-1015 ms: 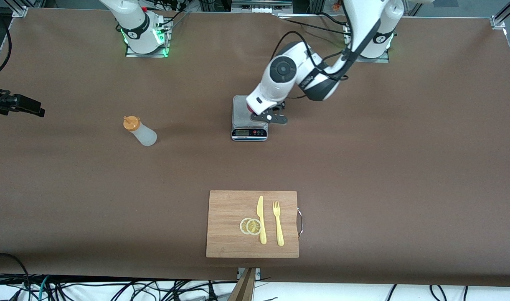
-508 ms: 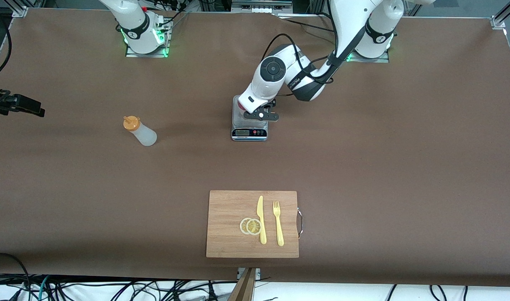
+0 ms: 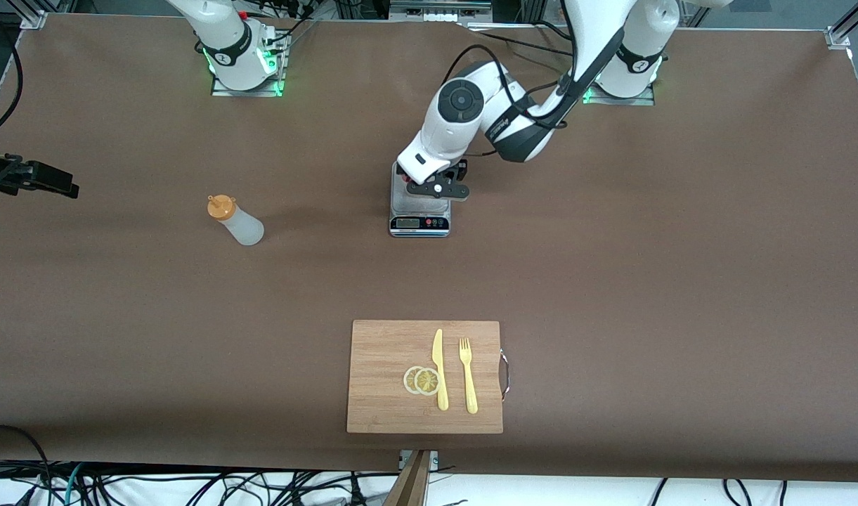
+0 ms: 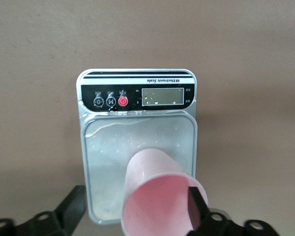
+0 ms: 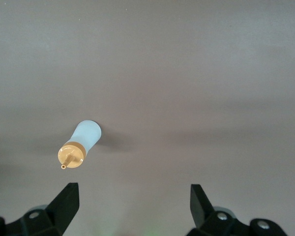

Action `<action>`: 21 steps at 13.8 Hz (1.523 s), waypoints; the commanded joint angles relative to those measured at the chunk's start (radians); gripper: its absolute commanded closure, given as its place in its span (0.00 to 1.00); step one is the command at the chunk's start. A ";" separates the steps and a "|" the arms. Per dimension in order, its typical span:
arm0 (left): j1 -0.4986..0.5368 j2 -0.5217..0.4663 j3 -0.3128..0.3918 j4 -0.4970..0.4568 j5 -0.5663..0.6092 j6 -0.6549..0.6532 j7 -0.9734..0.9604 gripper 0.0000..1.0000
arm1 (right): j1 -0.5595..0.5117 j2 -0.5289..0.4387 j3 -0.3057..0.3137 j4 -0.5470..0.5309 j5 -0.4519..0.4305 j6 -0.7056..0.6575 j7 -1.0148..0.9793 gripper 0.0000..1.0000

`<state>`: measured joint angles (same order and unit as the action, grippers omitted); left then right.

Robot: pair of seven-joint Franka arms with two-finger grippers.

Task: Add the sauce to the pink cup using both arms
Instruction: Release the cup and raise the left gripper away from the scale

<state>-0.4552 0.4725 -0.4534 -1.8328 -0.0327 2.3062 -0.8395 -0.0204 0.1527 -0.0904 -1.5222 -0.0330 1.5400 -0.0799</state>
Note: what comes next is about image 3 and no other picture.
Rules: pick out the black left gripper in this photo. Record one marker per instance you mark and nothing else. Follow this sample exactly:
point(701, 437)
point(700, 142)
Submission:
point(459, 170)

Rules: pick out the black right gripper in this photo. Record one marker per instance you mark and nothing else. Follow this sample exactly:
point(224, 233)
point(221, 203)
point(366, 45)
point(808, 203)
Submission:
point(7, 175)

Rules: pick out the white squeeze bottle orange cap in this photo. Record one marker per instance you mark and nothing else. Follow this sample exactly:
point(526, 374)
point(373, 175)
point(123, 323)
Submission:
point(246, 228)

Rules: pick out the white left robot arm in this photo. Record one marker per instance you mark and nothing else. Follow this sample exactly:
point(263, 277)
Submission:
point(464, 105)

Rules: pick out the silver digital kitchen scale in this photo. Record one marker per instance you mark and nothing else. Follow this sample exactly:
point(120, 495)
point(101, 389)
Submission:
point(420, 223)

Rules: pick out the white power strip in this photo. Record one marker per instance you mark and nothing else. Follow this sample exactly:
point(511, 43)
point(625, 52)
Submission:
point(446, 16)

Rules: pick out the yellow plastic knife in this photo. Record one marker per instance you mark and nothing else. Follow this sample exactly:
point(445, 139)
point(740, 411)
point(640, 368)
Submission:
point(438, 351)

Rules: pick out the wooden cutting board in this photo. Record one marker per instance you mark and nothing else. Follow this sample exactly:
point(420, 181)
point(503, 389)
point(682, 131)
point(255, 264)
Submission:
point(379, 365)

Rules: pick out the lemon slice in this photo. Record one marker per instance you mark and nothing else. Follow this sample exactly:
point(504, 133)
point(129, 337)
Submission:
point(408, 380)
point(426, 381)

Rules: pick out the yellow plastic fork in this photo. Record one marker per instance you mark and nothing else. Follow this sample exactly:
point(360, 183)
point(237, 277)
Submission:
point(471, 393)

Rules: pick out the brown table cover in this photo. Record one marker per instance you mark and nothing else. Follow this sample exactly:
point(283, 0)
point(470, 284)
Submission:
point(611, 316)

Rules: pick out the aluminium frame profile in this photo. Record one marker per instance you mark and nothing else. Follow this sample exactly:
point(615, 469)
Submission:
point(34, 17)

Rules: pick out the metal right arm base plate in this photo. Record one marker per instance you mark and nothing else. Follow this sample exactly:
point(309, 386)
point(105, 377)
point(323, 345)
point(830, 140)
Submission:
point(221, 90)

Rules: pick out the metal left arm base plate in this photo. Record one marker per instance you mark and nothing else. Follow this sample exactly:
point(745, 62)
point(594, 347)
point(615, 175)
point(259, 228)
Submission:
point(643, 100)

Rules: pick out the small metal bracket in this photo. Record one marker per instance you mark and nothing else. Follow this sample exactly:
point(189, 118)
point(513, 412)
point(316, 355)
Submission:
point(434, 458)

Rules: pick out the wooden post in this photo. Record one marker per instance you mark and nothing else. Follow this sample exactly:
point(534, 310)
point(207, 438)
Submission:
point(413, 485)

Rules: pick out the aluminium corner bracket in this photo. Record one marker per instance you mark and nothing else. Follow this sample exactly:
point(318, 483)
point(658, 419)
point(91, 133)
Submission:
point(837, 36)

